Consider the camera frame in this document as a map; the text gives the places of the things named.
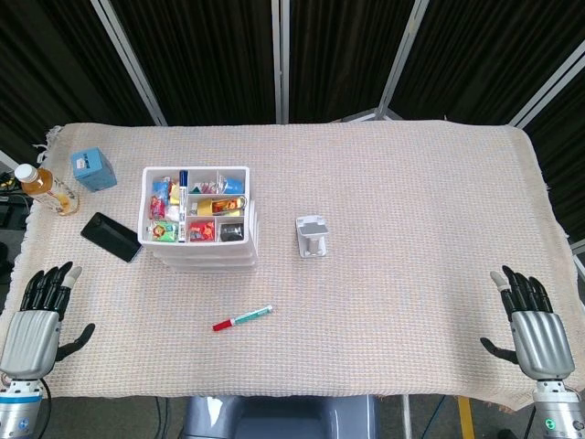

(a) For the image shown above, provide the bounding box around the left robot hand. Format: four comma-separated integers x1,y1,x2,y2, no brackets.
0,261,96,380

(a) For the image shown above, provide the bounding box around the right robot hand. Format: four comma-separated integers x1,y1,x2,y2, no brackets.
479,264,576,381

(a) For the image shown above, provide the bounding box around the clear plastic drawer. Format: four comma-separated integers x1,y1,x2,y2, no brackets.
144,245,260,258

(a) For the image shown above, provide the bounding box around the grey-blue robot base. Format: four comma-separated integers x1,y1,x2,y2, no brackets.
182,395,380,439

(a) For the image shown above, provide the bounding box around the white drawer organizer box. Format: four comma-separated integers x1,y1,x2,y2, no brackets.
136,166,261,274

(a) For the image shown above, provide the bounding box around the blue cardboard box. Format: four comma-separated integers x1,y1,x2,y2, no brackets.
70,146,118,193

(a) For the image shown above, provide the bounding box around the black smartphone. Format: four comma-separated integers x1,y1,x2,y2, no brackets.
80,211,143,264

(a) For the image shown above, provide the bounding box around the tea bottle with white cap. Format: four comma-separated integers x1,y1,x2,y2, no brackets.
13,163,80,217

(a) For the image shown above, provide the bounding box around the metal table leg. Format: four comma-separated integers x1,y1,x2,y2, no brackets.
400,395,413,439

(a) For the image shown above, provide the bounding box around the beige woven tablecloth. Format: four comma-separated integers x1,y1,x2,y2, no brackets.
0,121,572,411

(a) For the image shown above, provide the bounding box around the green and red snack packet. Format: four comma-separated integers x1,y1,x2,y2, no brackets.
148,220,180,242

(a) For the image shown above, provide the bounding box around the black folding screen panel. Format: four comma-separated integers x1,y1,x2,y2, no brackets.
288,0,417,123
525,63,585,239
388,0,585,124
0,0,156,155
109,0,280,125

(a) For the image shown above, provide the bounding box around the blue-capped whiteboard marker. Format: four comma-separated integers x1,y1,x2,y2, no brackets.
178,169,189,242

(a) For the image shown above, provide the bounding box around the red-capped green marker pen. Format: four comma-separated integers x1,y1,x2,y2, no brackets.
211,305,274,332

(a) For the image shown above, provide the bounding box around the white phone stand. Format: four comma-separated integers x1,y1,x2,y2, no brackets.
295,215,331,260

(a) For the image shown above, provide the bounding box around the blue cable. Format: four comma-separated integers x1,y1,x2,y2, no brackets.
431,395,449,439

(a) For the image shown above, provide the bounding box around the black cabled equipment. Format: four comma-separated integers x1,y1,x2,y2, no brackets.
0,169,32,230

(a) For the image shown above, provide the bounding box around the black cable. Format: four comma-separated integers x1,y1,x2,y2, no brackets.
153,396,166,439

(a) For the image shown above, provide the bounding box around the grey aluminium screen post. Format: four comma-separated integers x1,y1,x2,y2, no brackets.
90,0,168,127
378,0,431,123
509,45,585,129
271,0,292,124

